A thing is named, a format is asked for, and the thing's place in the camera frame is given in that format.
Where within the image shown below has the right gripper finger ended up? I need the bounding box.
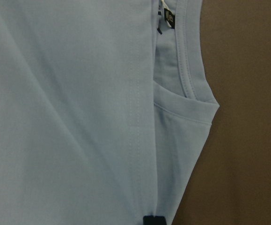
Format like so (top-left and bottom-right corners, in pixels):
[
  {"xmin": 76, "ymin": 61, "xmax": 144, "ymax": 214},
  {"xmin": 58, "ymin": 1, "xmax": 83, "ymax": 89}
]
[{"xmin": 143, "ymin": 215, "xmax": 166, "ymax": 225}]

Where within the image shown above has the light blue t-shirt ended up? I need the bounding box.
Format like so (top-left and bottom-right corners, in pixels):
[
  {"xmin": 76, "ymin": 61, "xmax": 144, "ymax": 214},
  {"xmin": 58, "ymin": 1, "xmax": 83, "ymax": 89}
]
[{"xmin": 0, "ymin": 0, "xmax": 219, "ymax": 225}]

